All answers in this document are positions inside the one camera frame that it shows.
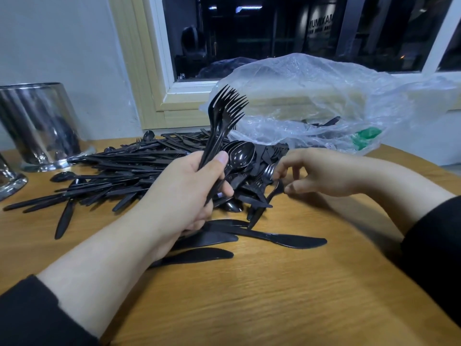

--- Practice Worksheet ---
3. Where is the dark parked car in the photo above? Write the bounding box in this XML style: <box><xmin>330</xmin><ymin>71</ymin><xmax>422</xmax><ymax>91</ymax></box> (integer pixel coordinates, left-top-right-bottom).
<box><xmin>196</xmin><ymin>57</ymin><xmax>259</xmax><ymax>78</ymax></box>

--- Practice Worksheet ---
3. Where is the person's left forearm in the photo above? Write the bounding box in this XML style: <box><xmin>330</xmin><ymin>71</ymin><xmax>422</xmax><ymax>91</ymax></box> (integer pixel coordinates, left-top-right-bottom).
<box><xmin>0</xmin><ymin>212</ymin><xmax>167</xmax><ymax>346</ymax></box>

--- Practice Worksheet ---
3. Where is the pile of black plastic cutlery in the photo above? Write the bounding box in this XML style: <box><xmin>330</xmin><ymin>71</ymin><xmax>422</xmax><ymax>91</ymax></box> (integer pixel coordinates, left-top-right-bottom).
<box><xmin>3</xmin><ymin>128</ymin><xmax>289</xmax><ymax>238</ymax></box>

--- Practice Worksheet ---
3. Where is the person's right forearm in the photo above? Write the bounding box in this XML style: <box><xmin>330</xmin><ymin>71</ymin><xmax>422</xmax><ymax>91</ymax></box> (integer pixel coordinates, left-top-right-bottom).
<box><xmin>367</xmin><ymin>158</ymin><xmax>461</xmax><ymax>321</ymax></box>

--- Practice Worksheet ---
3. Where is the black plastic fork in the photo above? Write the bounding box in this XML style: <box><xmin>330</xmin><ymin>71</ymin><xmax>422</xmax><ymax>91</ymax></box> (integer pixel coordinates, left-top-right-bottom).
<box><xmin>216</xmin><ymin>92</ymin><xmax>250</xmax><ymax>152</ymax></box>
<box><xmin>198</xmin><ymin>85</ymin><xmax>239</xmax><ymax>169</ymax></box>

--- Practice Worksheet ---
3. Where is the clear plastic bag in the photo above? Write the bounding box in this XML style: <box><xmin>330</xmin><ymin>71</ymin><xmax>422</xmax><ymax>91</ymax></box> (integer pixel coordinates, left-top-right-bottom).
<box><xmin>219</xmin><ymin>52</ymin><xmax>461</xmax><ymax>154</ymax></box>

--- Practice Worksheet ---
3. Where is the bundle of black cutlery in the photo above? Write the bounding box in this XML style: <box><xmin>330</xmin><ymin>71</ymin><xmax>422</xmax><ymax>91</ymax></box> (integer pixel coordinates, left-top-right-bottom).
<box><xmin>147</xmin><ymin>247</ymin><xmax>235</xmax><ymax>270</ymax></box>

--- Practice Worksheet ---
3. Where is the person's left hand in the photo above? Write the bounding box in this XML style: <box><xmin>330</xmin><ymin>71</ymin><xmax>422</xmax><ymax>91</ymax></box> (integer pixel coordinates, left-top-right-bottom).
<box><xmin>122</xmin><ymin>149</ymin><xmax>236</xmax><ymax>261</ymax></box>

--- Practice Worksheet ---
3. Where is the person's right hand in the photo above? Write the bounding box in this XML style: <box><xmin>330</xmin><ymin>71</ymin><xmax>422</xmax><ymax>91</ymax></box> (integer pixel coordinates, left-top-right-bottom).
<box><xmin>272</xmin><ymin>148</ymin><xmax>376</xmax><ymax>198</ymax></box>

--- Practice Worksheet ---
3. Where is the black plastic spoon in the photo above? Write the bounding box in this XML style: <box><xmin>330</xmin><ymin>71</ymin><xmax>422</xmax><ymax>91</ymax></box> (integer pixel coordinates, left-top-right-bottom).
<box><xmin>227</xmin><ymin>142</ymin><xmax>256</xmax><ymax>170</ymax></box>

